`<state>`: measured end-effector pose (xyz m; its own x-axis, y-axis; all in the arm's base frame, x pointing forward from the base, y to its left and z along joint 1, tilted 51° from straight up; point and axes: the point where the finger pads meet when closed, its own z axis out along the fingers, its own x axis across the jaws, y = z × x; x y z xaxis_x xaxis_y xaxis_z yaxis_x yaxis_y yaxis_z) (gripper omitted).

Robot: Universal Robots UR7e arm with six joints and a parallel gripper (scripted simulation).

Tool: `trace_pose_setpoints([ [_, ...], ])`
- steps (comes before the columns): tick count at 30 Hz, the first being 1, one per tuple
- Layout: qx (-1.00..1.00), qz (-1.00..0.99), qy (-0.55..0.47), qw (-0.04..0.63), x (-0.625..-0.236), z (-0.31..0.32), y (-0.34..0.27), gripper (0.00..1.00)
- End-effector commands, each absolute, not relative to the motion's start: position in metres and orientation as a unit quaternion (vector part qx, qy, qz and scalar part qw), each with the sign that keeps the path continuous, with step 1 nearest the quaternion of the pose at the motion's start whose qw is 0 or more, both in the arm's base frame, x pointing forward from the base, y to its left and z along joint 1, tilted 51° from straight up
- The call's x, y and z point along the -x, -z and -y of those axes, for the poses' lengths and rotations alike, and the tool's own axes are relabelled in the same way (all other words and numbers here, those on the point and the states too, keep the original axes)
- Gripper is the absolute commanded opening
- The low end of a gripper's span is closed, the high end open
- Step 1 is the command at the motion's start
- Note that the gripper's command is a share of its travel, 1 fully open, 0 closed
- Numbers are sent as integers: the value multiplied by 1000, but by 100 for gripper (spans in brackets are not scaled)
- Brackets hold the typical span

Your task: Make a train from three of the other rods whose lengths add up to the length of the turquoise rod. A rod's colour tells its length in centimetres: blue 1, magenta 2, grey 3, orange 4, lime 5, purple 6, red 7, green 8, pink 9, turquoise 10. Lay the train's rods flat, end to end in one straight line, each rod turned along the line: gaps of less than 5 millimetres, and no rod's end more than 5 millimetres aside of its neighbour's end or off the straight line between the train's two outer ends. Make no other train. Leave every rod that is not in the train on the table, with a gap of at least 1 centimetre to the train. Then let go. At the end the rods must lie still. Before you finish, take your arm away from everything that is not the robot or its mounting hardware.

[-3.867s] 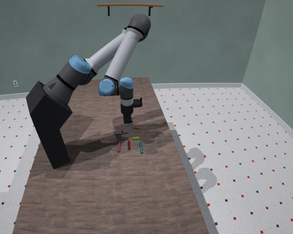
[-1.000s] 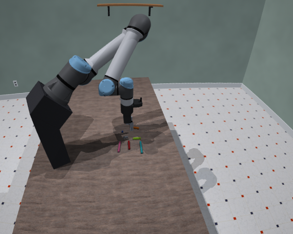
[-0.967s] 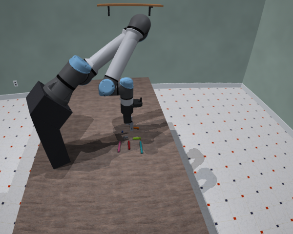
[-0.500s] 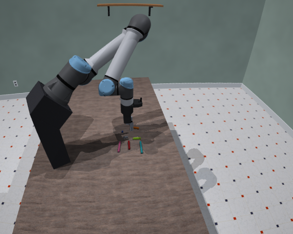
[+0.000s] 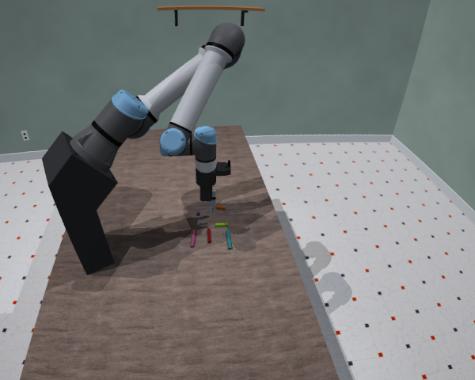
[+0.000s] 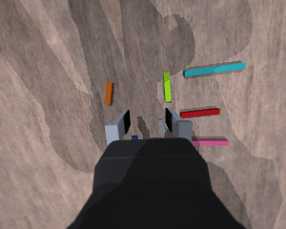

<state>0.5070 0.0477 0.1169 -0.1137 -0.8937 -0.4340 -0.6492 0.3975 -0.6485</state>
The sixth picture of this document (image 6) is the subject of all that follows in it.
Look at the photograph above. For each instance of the turquoise rod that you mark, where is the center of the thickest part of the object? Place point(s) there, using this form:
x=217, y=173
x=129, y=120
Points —
x=216, y=69

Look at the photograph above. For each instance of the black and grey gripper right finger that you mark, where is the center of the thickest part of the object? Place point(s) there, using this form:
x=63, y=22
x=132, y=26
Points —
x=179, y=126

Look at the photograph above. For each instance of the pink rod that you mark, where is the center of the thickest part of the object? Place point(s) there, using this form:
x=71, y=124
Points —
x=210, y=141

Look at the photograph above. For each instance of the red rod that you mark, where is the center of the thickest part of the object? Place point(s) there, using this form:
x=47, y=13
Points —
x=213, y=111

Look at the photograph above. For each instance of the grey rod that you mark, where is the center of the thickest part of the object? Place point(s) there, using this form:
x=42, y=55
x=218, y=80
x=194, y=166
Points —
x=161, y=126

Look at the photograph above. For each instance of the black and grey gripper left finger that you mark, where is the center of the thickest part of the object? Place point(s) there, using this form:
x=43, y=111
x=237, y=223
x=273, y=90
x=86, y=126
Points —
x=119, y=128

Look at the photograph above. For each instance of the lime green rod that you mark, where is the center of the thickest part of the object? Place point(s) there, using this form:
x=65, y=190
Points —
x=167, y=86

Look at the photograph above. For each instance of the orange rod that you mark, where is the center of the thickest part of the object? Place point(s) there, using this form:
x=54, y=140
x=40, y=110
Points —
x=108, y=96

